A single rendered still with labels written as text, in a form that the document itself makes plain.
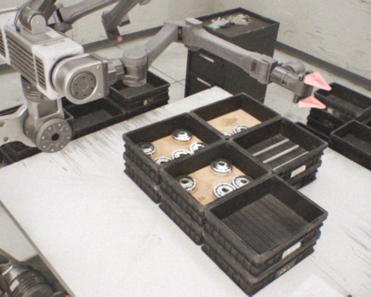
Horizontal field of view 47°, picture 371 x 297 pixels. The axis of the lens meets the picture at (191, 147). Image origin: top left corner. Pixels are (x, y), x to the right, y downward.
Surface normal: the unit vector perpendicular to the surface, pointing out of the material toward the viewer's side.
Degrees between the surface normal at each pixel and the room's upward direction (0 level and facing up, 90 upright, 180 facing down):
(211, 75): 90
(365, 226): 0
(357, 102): 90
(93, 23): 90
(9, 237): 0
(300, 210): 90
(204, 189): 0
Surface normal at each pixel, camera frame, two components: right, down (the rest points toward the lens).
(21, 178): 0.07, -0.81
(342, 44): -0.73, 0.35
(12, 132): 0.68, 0.47
